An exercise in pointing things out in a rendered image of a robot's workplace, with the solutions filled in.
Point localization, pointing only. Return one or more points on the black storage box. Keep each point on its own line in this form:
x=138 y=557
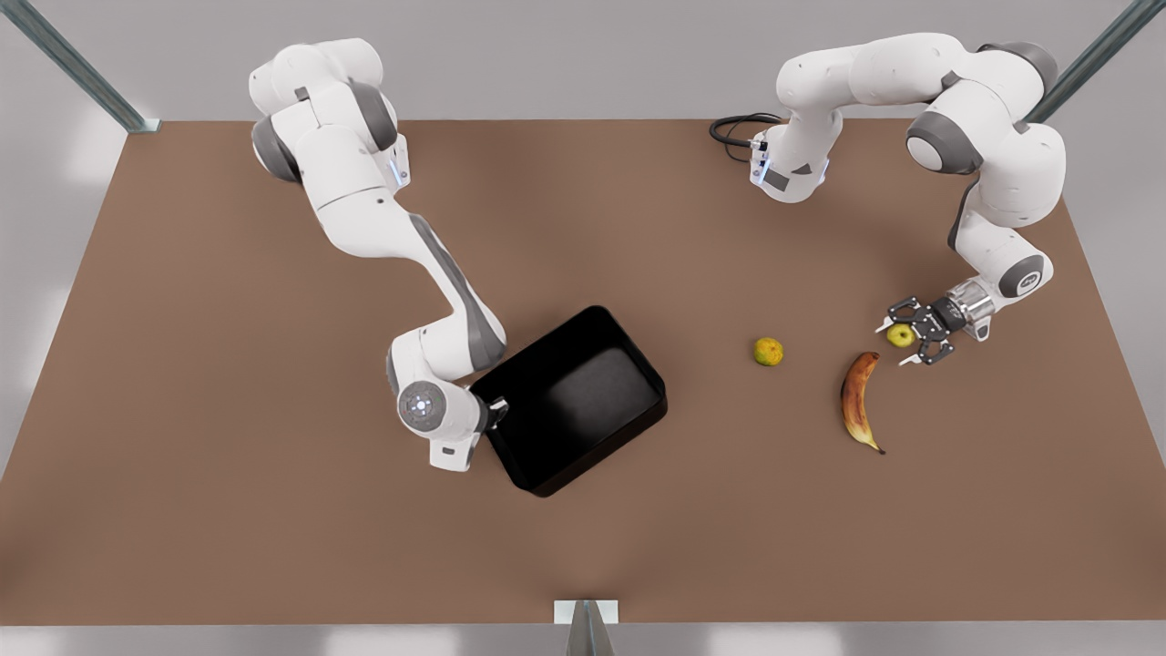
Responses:
x=574 y=401

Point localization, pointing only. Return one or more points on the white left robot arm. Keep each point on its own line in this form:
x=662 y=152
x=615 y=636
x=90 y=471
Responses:
x=1011 y=155

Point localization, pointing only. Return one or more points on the yellow-green apple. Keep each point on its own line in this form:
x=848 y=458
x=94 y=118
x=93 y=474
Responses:
x=901 y=336

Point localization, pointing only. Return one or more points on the green-yellow orange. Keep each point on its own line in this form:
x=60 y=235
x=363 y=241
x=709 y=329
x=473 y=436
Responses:
x=768 y=351

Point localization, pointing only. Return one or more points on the brown-spotted banana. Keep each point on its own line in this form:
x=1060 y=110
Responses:
x=856 y=401

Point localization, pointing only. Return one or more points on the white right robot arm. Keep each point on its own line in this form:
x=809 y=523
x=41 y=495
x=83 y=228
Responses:
x=364 y=196

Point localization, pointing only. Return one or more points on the silver frame post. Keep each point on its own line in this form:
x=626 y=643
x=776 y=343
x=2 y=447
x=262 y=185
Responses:
x=73 y=64
x=1093 y=59
x=587 y=629

